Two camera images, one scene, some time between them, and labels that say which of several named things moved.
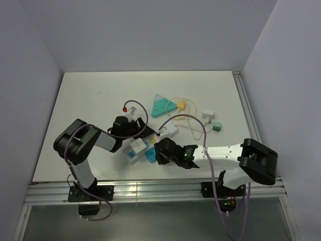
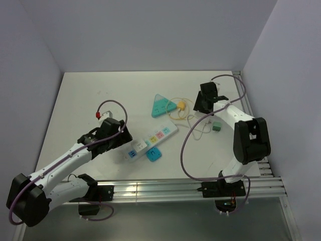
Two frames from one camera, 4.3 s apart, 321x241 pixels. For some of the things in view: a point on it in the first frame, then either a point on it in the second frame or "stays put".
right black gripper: x=161 y=159 → x=198 y=106
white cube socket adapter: x=138 y=145 stays put
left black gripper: x=147 y=132 → x=123 y=137
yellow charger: x=181 y=105 stays put
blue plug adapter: x=151 y=154 stays put
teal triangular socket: x=162 y=106 stays put
